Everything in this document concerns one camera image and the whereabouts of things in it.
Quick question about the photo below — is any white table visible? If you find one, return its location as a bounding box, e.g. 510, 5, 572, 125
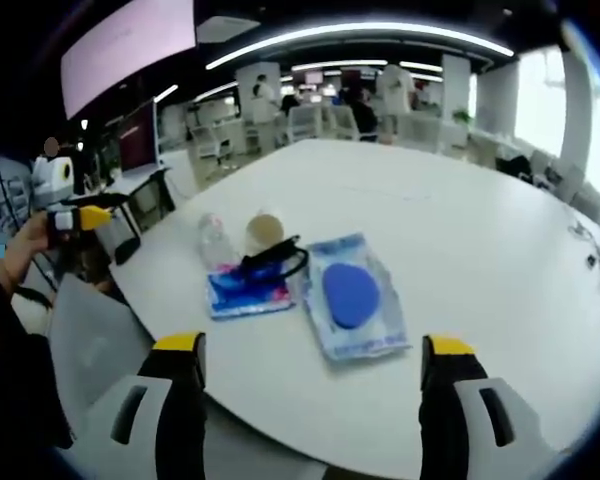
107, 138, 600, 469

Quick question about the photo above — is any dark side desk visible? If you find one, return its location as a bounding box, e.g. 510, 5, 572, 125
99, 167, 179, 224

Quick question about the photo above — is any cup with beige lid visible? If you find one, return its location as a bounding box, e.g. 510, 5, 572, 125
243, 213, 286, 255

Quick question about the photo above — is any person's left hand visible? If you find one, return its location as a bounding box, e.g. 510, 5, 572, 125
3, 213, 56, 294

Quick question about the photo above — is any blue and pink packet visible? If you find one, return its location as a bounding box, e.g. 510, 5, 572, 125
206, 263, 300, 322

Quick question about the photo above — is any black cable strap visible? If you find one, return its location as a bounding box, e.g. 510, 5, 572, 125
238, 234, 311, 285

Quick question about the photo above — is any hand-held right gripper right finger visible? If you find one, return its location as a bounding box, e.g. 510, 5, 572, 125
418, 333, 564, 480

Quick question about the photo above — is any white office chair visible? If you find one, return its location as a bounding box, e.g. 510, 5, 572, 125
187, 121, 234, 164
285, 105, 324, 145

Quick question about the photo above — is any grey chair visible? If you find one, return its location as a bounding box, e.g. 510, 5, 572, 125
46, 272, 157, 454

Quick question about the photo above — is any long ceiling light strip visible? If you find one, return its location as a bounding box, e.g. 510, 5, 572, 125
204, 21, 516, 71

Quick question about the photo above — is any black framed chair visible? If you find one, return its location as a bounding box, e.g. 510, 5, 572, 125
95, 198, 143, 267

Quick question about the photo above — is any clear plastic bottle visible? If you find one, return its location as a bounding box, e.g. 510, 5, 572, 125
198, 211, 237, 270

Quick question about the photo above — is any clear packet with blue sponge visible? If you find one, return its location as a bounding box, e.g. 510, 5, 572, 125
303, 231, 413, 362

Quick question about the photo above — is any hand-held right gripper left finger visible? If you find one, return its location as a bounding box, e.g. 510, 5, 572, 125
77, 330, 207, 480

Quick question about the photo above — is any large wall screen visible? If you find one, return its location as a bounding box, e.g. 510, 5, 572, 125
59, 0, 197, 121

